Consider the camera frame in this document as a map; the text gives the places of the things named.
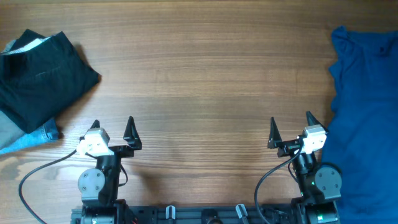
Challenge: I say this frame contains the blue polo shirt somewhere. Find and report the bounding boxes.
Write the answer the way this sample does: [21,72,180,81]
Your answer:
[322,27,397,223]

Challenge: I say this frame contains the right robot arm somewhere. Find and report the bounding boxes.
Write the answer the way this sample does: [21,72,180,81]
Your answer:
[267,111,342,224]

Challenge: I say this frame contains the folded black garment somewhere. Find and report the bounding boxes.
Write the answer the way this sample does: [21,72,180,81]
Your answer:
[1,29,99,133]

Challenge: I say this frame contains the folded blue jeans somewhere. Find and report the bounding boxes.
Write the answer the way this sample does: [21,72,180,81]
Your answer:
[1,119,59,155]

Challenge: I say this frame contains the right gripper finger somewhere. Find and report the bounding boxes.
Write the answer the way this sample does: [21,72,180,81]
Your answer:
[267,117,282,149]
[306,111,329,133]

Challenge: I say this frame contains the folded grey garment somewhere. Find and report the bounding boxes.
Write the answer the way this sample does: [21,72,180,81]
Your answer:
[0,112,25,149]

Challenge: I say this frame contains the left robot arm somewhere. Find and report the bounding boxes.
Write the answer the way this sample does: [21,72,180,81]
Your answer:
[71,116,142,224]

